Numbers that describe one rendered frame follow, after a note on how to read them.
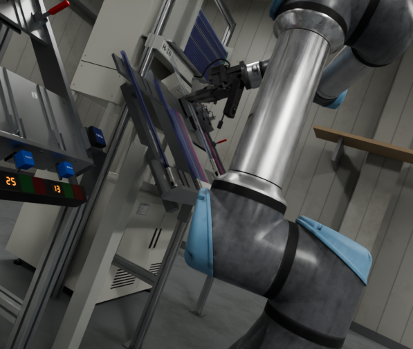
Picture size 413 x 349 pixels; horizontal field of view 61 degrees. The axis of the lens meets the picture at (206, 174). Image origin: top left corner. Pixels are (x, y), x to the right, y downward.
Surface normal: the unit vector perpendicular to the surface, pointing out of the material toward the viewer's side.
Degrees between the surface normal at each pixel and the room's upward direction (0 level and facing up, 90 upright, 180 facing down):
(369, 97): 90
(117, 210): 90
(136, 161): 90
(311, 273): 87
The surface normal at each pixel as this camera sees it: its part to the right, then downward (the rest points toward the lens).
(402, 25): 0.42, 0.57
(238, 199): -0.24, -0.24
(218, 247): -0.07, 0.10
